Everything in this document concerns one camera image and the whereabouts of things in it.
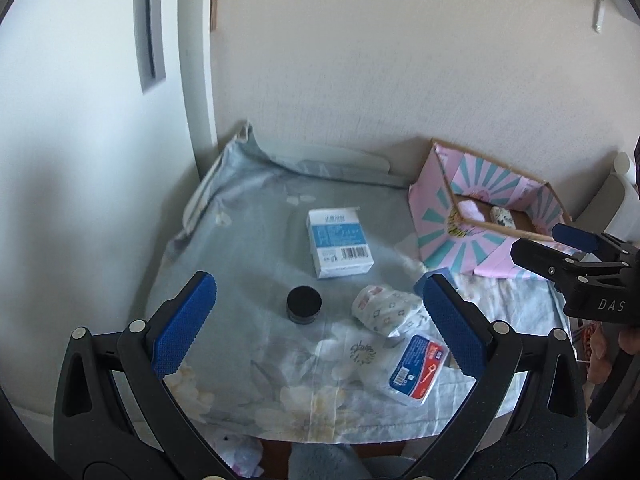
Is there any person's grey clothed leg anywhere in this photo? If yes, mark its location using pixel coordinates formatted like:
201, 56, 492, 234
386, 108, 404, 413
290, 442, 416, 480

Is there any white furniture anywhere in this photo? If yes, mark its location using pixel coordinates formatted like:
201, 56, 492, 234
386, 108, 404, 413
570, 152, 640, 241

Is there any person's right hand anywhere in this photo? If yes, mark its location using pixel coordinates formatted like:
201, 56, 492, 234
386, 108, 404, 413
617, 327, 640, 357

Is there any pale blue floral bedsheet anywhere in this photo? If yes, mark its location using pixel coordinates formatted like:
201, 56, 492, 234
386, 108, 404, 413
145, 120, 573, 443

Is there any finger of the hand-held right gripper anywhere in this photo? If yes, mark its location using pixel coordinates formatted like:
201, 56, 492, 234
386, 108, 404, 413
511, 238, 591, 287
551, 223, 608, 257

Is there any pink cloth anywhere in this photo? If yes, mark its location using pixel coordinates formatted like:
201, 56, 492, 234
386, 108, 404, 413
575, 322, 610, 386

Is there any red label plastic packet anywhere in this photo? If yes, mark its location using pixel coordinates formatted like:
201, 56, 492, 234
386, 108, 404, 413
382, 332, 449, 407

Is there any black round jar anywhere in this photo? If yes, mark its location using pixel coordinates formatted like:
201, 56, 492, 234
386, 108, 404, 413
286, 286, 323, 326

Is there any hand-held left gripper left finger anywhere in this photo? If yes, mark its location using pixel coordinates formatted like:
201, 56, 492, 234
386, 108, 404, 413
52, 271, 236, 480

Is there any white shelf bracket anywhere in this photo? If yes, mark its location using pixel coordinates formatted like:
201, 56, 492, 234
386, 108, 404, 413
592, 0, 618, 33

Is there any pink soft item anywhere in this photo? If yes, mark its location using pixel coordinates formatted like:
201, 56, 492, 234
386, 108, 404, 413
457, 200, 485, 223

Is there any white patterned tissue pack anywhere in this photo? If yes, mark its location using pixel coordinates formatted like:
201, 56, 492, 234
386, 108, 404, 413
351, 284, 436, 338

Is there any white plastic bag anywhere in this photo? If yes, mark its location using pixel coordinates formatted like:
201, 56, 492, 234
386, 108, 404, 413
207, 432, 263, 478

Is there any pink striped cardboard box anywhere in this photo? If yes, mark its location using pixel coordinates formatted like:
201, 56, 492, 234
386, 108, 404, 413
407, 138, 573, 277

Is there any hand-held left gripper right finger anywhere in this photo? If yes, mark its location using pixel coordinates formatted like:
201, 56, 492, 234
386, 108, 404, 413
400, 273, 587, 480

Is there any white and blue carton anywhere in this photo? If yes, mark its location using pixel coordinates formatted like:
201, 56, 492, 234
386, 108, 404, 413
306, 206, 376, 281

